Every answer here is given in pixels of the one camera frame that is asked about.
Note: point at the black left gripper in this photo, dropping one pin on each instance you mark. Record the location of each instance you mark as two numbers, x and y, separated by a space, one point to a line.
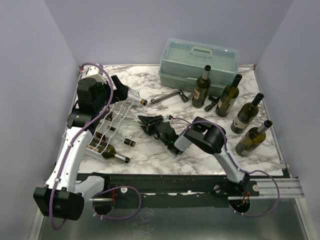
121 91

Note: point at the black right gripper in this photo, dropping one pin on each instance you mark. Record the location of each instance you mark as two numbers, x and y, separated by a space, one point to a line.
152 126

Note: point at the clear glass wine bottle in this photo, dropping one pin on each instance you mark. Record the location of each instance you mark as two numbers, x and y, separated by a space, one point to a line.
118 116

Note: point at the clear acrylic wine rack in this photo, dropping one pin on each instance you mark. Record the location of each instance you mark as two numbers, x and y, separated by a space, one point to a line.
91 116

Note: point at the dark green labelled wine bottle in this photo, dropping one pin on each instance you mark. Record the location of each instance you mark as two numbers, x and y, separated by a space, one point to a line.
201 88

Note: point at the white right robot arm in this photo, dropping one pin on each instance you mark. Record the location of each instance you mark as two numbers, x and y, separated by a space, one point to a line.
207 136

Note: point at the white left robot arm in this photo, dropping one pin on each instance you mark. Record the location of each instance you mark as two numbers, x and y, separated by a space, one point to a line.
61 197

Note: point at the clear bottle with cork stopper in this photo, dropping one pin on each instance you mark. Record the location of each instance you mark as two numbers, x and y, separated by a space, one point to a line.
133 96

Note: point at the green bottle in rack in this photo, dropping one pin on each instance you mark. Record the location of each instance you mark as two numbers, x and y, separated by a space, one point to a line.
106 150

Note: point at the olive green wine bottle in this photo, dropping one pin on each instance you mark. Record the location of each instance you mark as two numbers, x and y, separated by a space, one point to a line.
228 97

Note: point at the dark green white-label bottle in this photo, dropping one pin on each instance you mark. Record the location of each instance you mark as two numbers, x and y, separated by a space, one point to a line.
246 114

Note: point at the green bottle silver neck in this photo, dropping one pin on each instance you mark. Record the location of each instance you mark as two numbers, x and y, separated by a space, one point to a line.
252 139

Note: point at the grey metal rod tool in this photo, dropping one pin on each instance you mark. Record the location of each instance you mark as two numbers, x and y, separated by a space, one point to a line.
185 98

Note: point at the black corkscrew tool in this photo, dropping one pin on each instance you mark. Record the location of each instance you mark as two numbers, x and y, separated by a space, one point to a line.
214 102

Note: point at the green plastic toolbox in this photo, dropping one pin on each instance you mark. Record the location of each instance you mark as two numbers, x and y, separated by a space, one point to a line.
183 62

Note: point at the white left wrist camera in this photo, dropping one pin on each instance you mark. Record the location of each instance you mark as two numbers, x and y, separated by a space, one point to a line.
94 72

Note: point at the black metal base rail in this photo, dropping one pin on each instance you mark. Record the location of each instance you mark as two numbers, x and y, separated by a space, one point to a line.
180 191

